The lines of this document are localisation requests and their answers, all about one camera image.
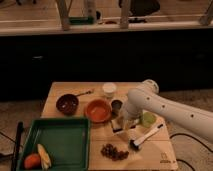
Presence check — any small metal cup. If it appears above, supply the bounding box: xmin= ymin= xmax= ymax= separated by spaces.
xmin=111 ymin=100 xmax=123 ymax=115

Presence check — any metal spoon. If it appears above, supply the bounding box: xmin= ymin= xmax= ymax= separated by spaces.
xmin=76 ymin=89 xmax=94 ymax=97

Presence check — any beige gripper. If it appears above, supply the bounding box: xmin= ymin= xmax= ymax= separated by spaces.
xmin=116 ymin=116 xmax=136 ymax=131

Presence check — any dark purple bowl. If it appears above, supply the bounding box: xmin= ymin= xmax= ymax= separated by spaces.
xmin=56 ymin=94 xmax=79 ymax=116

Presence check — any green plastic tray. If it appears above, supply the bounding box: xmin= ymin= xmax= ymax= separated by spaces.
xmin=17 ymin=117 xmax=90 ymax=171

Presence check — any purple grape bunch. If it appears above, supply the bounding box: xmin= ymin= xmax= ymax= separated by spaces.
xmin=101 ymin=144 xmax=129 ymax=161

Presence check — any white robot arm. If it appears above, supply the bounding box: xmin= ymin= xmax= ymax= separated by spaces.
xmin=116 ymin=79 xmax=213 ymax=143

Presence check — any green pear toy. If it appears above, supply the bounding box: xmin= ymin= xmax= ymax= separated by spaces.
xmin=140 ymin=112 xmax=156 ymax=128

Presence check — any orange bowl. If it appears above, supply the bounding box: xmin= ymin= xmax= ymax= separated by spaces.
xmin=84 ymin=99 xmax=112 ymax=123

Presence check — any white handled brush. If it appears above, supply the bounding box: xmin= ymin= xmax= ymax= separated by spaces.
xmin=129 ymin=124 xmax=163 ymax=151

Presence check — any black cable on floor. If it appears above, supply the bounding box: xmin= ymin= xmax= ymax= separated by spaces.
xmin=169 ymin=132 xmax=213 ymax=171

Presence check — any white round cup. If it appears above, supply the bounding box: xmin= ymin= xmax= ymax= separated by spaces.
xmin=102 ymin=82 xmax=117 ymax=98

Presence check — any orange tomato toy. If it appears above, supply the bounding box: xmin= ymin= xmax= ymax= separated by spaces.
xmin=24 ymin=153 xmax=41 ymax=169

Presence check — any black bar beside tray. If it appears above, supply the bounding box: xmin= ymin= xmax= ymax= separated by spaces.
xmin=10 ymin=122 xmax=24 ymax=171

